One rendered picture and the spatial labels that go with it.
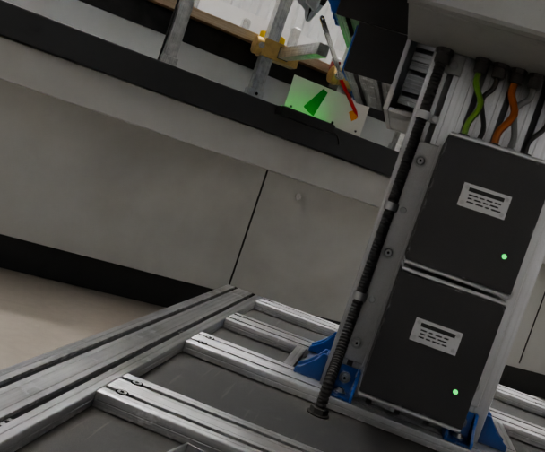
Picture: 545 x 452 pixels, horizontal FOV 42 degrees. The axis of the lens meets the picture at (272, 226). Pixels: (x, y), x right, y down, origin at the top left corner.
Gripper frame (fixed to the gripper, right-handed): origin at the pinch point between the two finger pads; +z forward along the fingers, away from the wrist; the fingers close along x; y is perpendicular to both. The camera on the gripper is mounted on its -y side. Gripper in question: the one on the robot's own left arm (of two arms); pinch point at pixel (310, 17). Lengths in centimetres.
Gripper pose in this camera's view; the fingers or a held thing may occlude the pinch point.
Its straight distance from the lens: 203.5
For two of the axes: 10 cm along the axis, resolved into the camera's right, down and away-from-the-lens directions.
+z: -3.2, 9.5, 0.7
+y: -7.1, -1.9, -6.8
